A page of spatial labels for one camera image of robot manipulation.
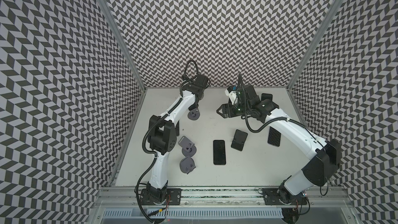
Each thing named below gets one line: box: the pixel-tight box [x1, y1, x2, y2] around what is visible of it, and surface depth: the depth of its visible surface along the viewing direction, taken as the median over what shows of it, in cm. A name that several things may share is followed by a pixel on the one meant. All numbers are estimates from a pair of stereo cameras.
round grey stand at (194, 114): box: [187, 107, 201, 121], surface depth 101 cm
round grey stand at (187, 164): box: [179, 151, 197, 175], surface depth 81 cm
